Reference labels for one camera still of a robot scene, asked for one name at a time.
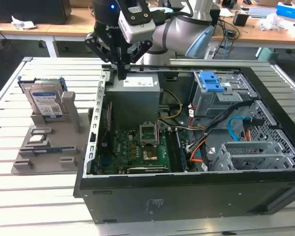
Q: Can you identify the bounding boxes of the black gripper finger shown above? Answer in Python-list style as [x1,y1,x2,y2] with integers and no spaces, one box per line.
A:
[122,40,153,81]
[85,31,123,81]

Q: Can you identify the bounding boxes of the hard disk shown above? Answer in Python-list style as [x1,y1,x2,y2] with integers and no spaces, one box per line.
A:
[17,76,68,119]

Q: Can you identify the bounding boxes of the metal disk bay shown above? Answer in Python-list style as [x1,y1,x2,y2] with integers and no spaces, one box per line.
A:
[210,141,295,172]

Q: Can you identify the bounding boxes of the grey power supply unit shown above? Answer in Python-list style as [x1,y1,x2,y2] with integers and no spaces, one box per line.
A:
[105,73,164,131]

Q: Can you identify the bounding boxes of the white power strip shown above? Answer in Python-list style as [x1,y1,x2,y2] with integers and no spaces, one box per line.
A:
[204,46,217,59]

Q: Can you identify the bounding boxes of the blue drive latch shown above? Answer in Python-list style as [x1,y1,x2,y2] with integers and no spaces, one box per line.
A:
[198,70,225,93]

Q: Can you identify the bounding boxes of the large black box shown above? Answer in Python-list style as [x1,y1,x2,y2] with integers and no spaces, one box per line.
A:
[0,0,72,25]

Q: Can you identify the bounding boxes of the crumpled white paper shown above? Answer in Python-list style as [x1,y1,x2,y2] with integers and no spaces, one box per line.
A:
[11,16,37,30]

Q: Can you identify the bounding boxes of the metal drive cage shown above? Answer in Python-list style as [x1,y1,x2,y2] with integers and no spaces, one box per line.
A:
[189,70,259,123]

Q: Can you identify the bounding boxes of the metal socket cover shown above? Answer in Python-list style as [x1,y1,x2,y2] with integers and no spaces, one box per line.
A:
[139,122,158,146]

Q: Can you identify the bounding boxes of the green motherboard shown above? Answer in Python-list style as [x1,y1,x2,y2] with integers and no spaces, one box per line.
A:
[97,127,187,174]

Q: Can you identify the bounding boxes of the grey parts rack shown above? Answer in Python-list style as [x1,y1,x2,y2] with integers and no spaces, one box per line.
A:
[12,90,92,176]

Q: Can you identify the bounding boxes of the CPU socket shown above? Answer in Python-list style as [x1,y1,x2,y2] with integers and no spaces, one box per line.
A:
[142,147,160,162]

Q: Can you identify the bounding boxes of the black RAM slot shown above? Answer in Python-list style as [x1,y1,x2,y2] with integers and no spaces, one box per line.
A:
[166,130,177,173]

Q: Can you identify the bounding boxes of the small black container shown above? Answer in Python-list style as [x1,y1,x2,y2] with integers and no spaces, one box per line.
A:
[233,12,249,27]

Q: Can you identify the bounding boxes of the installed RAM stick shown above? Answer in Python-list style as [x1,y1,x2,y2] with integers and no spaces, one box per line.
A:
[175,129,189,173]

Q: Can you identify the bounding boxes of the silver CPU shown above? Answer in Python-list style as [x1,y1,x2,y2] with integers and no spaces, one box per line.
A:
[29,134,46,144]

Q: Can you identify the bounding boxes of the black graphics card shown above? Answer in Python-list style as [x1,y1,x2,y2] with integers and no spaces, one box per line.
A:
[126,166,170,175]

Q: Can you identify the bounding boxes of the blue cardboard box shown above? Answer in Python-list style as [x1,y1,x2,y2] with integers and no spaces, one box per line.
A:
[276,1,295,22]

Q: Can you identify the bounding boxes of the black open PC case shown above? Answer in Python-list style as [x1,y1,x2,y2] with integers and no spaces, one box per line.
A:
[73,64,295,224]

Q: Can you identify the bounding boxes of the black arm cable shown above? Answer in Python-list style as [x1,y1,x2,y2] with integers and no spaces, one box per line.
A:
[152,0,195,25]

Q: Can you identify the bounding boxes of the yellow wires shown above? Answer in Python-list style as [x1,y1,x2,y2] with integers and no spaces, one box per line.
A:
[159,89,184,121]

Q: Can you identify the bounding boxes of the black cable bundle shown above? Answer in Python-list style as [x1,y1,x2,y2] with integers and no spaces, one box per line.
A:
[186,99,253,152]

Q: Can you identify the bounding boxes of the long looped orange wire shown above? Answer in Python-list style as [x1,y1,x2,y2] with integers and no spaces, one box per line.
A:
[189,142,205,163]

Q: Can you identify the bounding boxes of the blue wire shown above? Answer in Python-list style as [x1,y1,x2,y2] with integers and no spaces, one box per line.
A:
[228,116,245,143]

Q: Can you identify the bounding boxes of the short orange wire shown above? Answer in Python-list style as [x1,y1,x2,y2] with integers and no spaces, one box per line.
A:
[242,118,252,142]

